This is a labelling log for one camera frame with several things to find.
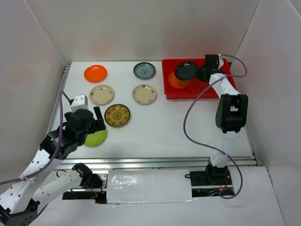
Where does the red plastic bin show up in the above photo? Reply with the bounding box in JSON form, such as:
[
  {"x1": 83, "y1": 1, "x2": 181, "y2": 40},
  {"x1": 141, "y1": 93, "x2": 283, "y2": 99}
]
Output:
[{"x1": 162, "y1": 57, "x2": 231, "y2": 100}]

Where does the purple cable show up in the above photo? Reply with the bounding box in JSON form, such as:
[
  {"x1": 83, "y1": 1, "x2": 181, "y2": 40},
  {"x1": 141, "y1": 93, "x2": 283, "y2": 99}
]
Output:
[
  {"x1": 183, "y1": 54, "x2": 248, "y2": 200},
  {"x1": 0, "y1": 90, "x2": 73, "y2": 186}
]

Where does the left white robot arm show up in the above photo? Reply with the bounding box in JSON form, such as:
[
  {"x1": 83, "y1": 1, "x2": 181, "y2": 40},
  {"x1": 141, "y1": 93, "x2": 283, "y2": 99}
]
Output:
[{"x1": 0, "y1": 106, "x2": 106, "y2": 226}]

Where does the lime green plate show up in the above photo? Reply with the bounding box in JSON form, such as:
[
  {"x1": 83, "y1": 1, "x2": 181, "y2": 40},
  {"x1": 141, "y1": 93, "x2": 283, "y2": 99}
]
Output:
[{"x1": 84, "y1": 129, "x2": 107, "y2": 147}]

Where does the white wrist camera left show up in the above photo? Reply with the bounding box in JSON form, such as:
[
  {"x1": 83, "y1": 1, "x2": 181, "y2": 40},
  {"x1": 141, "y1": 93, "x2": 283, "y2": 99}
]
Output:
[{"x1": 70, "y1": 94, "x2": 89, "y2": 113}]

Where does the cream plate with markings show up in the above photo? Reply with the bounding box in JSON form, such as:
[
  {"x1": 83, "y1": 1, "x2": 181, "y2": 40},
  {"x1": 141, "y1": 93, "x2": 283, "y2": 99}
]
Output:
[{"x1": 89, "y1": 85, "x2": 115, "y2": 105}]

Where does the orange plate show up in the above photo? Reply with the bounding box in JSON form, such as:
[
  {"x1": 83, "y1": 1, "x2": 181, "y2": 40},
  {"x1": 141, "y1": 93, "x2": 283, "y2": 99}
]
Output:
[
  {"x1": 84, "y1": 65, "x2": 107, "y2": 83},
  {"x1": 168, "y1": 73, "x2": 191, "y2": 89}
]

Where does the white foil cover sheet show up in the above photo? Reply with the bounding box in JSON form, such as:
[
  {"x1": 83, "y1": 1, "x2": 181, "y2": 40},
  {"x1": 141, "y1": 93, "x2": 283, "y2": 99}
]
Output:
[{"x1": 106, "y1": 169, "x2": 193, "y2": 204}]

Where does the aluminium rail frame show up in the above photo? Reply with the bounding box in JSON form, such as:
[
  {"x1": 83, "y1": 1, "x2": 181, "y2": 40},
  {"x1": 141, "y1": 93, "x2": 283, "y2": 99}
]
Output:
[{"x1": 48, "y1": 65, "x2": 262, "y2": 170}]

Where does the black plate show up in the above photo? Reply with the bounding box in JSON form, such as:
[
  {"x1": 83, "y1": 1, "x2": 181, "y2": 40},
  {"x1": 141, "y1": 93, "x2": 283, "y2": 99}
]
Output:
[{"x1": 174, "y1": 62, "x2": 199, "y2": 81}]

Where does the yellow brown patterned plate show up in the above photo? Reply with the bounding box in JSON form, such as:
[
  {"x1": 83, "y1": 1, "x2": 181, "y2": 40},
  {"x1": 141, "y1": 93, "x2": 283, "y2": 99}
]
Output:
[{"x1": 104, "y1": 104, "x2": 131, "y2": 128}]

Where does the blue grey patterned plate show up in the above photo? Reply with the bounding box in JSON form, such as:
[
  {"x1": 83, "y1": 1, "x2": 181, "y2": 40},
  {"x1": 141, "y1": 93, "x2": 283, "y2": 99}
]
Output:
[{"x1": 133, "y1": 62, "x2": 156, "y2": 80}]

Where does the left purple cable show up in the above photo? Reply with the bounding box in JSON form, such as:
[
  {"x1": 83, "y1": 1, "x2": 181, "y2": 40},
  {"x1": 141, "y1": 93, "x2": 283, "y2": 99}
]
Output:
[{"x1": 0, "y1": 90, "x2": 73, "y2": 186}]

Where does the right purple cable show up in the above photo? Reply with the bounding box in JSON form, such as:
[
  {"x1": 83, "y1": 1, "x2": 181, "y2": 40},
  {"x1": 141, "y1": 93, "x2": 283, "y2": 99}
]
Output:
[{"x1": 183, "y1": 54, "x2": 248, "y2": 200}]

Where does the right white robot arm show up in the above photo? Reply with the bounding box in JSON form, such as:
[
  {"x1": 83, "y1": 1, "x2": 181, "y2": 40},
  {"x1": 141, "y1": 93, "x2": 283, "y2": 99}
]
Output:
[{"x1": 162, "y1": 54, "x2": 248, "y2": 186}]

